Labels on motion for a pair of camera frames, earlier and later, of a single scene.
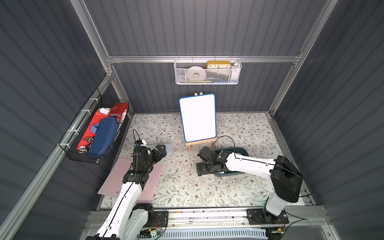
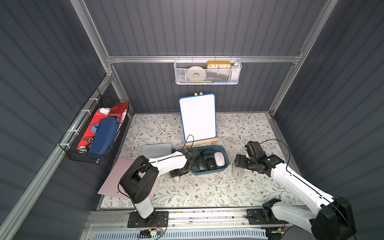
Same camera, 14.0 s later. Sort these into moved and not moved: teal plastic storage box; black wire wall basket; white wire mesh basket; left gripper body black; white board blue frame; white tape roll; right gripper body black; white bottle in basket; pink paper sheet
Moved: teal plastic storage box; left gripper body black; right gripper body black
Not moved: black wire wall basket; white tape roll; white wire mesh basket; white board blue frame; pink paper sheet; white bottle in basket
